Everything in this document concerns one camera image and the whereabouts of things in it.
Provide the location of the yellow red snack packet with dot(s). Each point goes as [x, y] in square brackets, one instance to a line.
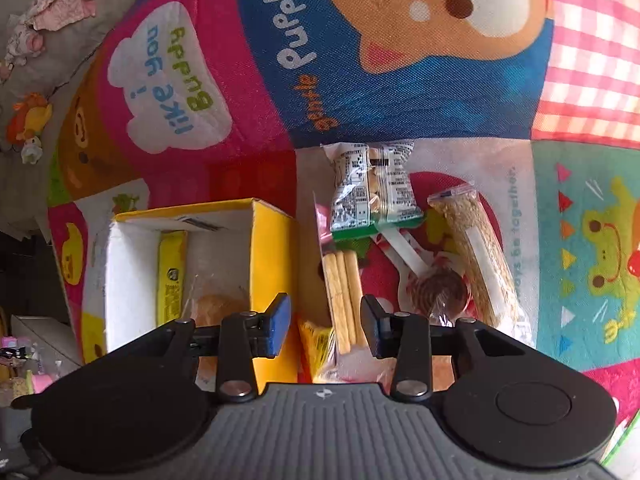
[316, 345]

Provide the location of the grey blanket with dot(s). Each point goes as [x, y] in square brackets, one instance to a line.
[65, 55]

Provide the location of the small white toy figure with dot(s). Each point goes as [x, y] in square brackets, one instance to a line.
[31, 151]

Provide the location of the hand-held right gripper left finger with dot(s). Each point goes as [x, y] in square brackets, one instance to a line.
[280, 317]

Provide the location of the clear biscuit stick packet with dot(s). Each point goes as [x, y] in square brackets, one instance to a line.
[342, 290]

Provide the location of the pink floral clothing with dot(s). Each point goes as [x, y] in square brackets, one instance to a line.
[57, 0]

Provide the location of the green-edged snack packet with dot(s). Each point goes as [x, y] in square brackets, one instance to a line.
[372, 187]

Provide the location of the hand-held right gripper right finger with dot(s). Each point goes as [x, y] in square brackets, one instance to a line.
[371, 322]

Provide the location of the orange plush toy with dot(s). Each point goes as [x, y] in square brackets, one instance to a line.
[29, 115]

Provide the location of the spiral chocolate lollipop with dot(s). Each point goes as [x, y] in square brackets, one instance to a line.
[440, 292]

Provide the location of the colourful printed play mat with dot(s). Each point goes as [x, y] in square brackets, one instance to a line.
[400, 85]

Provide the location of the yellow cardboard box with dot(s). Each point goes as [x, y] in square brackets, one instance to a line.
[267, 260]

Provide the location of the yellow stick packet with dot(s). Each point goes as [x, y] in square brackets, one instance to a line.
[171, 280]

